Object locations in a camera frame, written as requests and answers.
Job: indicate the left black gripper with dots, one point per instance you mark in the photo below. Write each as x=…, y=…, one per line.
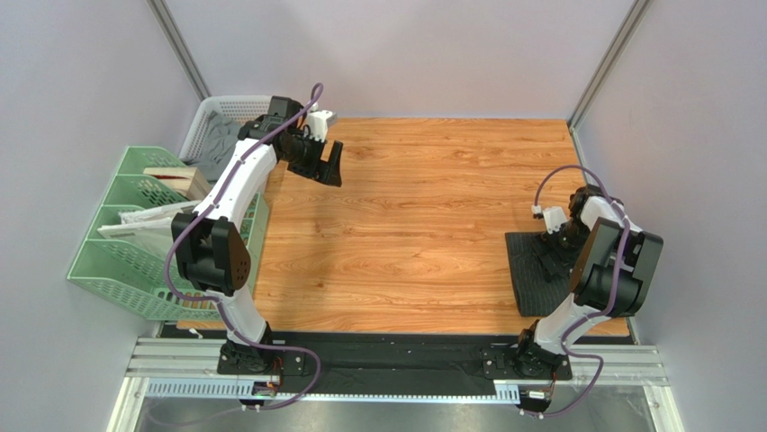
x=329, y=171

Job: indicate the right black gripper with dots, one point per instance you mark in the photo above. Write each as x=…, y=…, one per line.
x=553, y=249

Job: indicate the dark pinstriped long sleeve shirt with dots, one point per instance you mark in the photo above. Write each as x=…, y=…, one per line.
x=534, y=296

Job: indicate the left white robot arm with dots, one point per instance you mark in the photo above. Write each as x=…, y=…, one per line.
x=208, y=249

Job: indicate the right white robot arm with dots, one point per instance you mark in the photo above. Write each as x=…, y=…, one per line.
x=610, y=263

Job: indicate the white plastic basket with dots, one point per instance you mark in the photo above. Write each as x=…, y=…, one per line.
x=241, y=108

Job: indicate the grey shirt in basket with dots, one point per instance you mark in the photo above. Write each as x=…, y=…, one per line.
x=219, y=140

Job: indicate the wooden block in rack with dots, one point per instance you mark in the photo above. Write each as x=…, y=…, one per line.
x=185, y=180

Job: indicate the green file organizer rack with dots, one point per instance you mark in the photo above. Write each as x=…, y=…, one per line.
x=120, y=272

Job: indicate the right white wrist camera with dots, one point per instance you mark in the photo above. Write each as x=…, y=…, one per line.
x=554, y=217

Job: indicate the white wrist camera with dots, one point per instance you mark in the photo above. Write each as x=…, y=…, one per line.
x=554, y=217
x=318, y=123

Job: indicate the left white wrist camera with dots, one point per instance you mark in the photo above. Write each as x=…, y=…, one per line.
x=318, y=123

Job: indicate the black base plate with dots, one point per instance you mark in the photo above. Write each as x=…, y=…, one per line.
x=386, y=364

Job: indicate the aluminium rail frame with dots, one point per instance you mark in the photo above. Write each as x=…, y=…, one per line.
x=181, y=367

